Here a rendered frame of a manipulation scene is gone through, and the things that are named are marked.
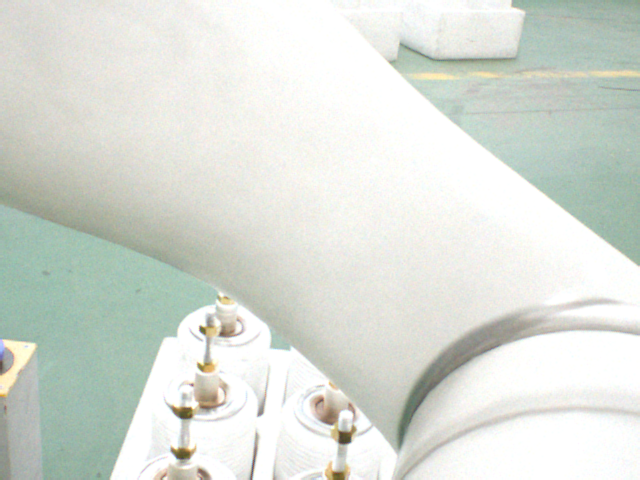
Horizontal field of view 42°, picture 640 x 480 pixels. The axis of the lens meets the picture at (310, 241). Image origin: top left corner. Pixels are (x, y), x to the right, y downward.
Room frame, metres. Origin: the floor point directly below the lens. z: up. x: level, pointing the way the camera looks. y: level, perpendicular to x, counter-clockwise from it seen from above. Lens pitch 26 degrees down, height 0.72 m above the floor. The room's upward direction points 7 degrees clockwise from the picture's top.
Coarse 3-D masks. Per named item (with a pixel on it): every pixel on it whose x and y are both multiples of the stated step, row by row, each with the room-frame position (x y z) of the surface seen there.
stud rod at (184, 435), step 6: (180, 390) 0.49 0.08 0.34; (186, 390) 0.49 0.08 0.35; (192, 390) 0.49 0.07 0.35; (180, 396) 0.49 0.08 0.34; (186, 396) 0.49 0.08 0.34; (192, 396) 0.49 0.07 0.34; (180, 402) 0.49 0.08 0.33; (186, 402) 0.49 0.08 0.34; (192, 402) 0.49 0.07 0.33; (180, 420) 0.49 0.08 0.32; (186, 420) 0.49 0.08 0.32; (180, 426) 0.49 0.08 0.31; (186, 426) 0.49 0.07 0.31; (180, 432) 0.49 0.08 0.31; (186, 432) 0.49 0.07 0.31; (180, 438) 0.49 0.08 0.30; (186, 438) 0.49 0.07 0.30; (180, 444) 0.49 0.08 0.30; (186, 444) 0.49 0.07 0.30; (180, 462) 0.49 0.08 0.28
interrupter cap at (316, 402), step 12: (324, 384) 0.64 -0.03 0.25; (300, 396) 0.62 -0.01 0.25; (312, 396) 0.62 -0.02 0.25; (324, 396) 0.63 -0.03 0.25; (300, 408) 0.60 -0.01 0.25; (312, 408) 0.61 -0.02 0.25; (348, 408) 0.62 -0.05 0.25; (300, 420) 0.59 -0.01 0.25; (312, 420) 0.59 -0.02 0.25; (324, 420) 0.59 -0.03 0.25; (336, 420) 0.60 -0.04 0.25; (360, 420) 0.60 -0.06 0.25; (324, 432) 0.57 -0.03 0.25; (360, 432) 0.58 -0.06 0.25
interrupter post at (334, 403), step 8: (328, 384) 0.61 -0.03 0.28; (328, 392) 0.60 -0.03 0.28; (336, 392) 0.60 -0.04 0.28; (328, 400) 0.60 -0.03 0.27; (336, 400) 0.60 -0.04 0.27; (344, 400) 0.60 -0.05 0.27; (328, 408) 0.60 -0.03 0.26; (336, 408) 0.60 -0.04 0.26; (344, 408) 0.60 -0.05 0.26; (328, 416) 0.60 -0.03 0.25; (336, 416) 0.60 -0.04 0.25
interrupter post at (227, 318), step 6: (216, 300) 0.73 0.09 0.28; (216, 306) 0.72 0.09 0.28; (222, 306) 0.72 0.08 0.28; (228, 306) 0.72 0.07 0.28; (234, 306) 0.72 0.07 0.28; (216, 312) 0.72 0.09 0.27; (222, 312) 0.72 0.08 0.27; (228, 312) 0.72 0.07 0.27; (234, 312) 0.72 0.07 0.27; (216, 318) 0.72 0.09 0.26; (222, 318) 0.72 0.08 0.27; (228, 318) 0.72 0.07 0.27; (234, 318) 0.72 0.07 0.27; (222, 324) 0.72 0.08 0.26; (228, 324) 0.72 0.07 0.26; (234, 324) 0.72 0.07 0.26; (222, 330) 0.72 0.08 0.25; (228, 330) 0.72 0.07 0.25
